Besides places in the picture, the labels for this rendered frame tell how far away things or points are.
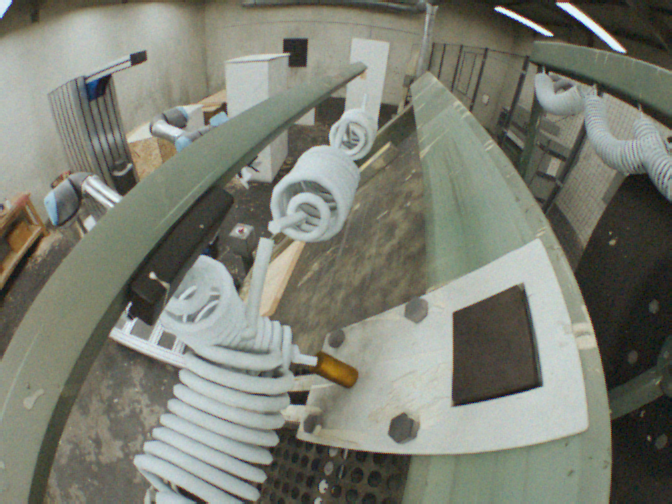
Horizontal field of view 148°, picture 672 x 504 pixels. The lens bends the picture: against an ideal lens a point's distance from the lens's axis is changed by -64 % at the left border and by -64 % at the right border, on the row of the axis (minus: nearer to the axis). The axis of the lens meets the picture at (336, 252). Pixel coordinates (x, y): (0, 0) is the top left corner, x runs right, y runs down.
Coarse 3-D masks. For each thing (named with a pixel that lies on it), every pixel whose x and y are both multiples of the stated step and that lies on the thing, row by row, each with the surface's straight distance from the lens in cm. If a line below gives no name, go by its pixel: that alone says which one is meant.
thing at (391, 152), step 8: (392, 144) 86; (384, 152) 83; (392, 152) 83; (368, 160) 89; (376, 160) 84; (384, 160) 84; (360, 168) 90; (368, 168) 86; (376, 168) 86; (360, 176) 88; (368, 176) 87; (360, 184) 89; (312, 216) 102; (288, 240) 115; (280, 248) 121; (272, 256) 127
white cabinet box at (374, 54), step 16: (352, 48) 454; (368, 48) 453; (384, 48) 454; (368, 64) 454; (384, 64) 455; (352, 80) 458; (368, 80) 458; (352, 96) 463; (368, 96) 463; (368, 112) 469
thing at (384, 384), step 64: (192, 256) 9; (512, 256) 15; (192, 320) 16; (384, 320) 19; (448, 320) 15; (320, 384) 22; (384, 384) 16; (448, 384) 14; (576, 384) 12; (384, 448) 15; (448, 448) 13
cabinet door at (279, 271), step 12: (288, 252) 106; (300, 252) 97; (276, 264) 114; (288, 264) 93; (276, 276) 100; (288, 276) 89; (264, 288) 107; (276, 288) 88; (264, 300) 95; (276, 300) 84; (264, 312) 85
